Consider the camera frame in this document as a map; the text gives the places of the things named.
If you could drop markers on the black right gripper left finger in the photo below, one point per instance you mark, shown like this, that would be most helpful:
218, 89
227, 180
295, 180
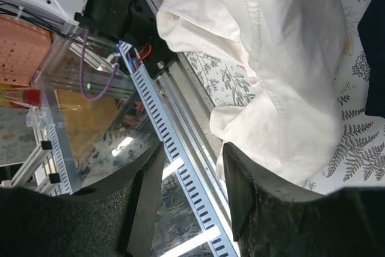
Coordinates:
112, 217

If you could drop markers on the white t shirt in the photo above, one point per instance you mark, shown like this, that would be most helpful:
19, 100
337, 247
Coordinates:
290, 50

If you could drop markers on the aluminium mounting rail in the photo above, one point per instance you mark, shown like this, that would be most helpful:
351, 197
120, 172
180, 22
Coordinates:
188, 107

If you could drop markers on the navy blue hanging shirt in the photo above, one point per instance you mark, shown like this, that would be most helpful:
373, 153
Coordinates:
371, 33

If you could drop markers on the blue slotted cable duct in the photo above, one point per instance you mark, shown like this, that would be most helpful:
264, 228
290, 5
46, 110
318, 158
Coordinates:
214, 232

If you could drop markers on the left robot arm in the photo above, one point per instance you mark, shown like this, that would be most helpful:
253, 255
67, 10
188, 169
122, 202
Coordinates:
116, 21

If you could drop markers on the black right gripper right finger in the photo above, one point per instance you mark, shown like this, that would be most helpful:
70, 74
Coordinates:
273, 217

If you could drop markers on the orange perforated crate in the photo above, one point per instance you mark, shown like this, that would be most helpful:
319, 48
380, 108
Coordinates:
23, 49

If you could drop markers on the floral table cloth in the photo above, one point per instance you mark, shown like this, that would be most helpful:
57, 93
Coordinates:
359, 155

